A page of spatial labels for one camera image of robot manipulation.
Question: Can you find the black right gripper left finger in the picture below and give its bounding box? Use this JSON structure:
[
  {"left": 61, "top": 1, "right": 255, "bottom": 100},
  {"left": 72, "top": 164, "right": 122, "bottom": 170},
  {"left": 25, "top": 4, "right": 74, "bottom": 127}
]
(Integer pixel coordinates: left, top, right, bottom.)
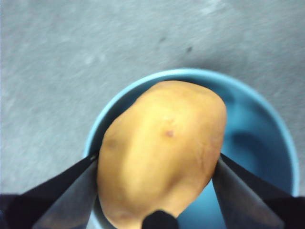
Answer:
[{"left": 0, "top": 155, "right": 99, "bottom": 229}]

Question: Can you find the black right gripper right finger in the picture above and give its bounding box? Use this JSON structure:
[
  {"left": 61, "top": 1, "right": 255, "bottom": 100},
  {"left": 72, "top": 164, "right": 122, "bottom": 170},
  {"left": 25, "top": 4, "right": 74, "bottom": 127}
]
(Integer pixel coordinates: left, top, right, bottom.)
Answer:
[{"left": 211, "top": 152, "right": 305, "bottom": 229}]

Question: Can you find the blue ribbed bowl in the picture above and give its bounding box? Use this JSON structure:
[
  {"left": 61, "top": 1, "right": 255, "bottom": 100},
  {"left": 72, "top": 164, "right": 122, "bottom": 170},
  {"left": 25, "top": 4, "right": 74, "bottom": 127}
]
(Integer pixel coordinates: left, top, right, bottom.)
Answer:
[{"left": 83, "top": 69, "right": 300, "bottom": 229}]

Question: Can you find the brown potato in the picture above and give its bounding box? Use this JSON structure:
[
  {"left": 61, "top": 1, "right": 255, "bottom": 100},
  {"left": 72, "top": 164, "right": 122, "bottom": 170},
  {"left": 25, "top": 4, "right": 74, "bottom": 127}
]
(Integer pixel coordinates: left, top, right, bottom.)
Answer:
[{"left": 97, "top": 80, "right": 227, "bottom": 229}]

